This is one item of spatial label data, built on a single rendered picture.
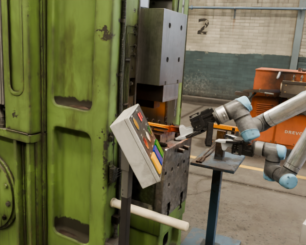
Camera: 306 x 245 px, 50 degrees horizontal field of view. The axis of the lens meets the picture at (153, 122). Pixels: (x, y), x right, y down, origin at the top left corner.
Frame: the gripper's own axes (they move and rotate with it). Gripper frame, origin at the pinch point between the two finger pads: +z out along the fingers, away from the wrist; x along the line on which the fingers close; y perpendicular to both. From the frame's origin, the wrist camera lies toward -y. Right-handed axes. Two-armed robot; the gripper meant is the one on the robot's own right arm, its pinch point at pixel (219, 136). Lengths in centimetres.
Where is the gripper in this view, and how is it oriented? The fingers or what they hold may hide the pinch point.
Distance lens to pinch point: 188.6
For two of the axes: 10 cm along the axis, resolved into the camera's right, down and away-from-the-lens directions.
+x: 4.9, -1.6, 8.6
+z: -8.7, -1.6, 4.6
